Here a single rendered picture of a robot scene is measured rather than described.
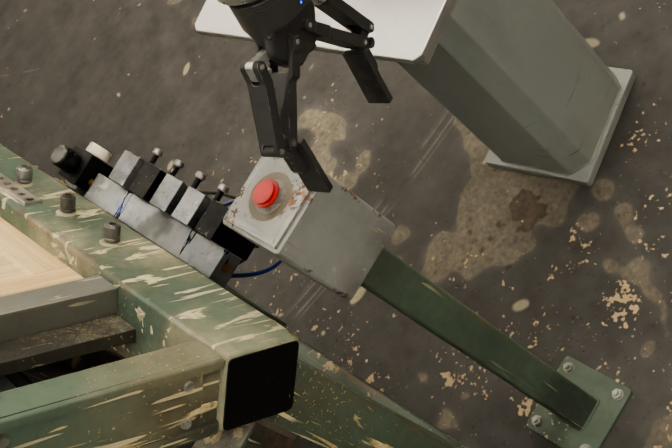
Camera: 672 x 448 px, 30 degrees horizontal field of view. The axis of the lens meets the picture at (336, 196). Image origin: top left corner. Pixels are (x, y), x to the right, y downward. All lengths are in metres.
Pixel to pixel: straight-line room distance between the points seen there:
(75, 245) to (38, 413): 0.47
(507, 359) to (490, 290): 0.48
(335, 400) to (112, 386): 0.37
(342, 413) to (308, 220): 0.32
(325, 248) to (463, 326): 0.38
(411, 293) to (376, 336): 0.81
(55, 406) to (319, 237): 0.39
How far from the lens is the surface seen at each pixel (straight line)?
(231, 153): 3.09
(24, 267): 1.86
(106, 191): 2.12
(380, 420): 1.82
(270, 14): 1.20
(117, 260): 1.81
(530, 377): 2.11
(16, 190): 2.04
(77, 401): 1.46
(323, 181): 1.27
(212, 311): 1.67
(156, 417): 1.54
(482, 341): 1.96
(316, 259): 1.59
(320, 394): 1.71
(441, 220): 2.62
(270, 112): 1.21
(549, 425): 2.33
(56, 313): 1.71
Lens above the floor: 2.02
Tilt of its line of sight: 46 degrees down
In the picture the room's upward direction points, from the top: 54 degrees counter-clockwise
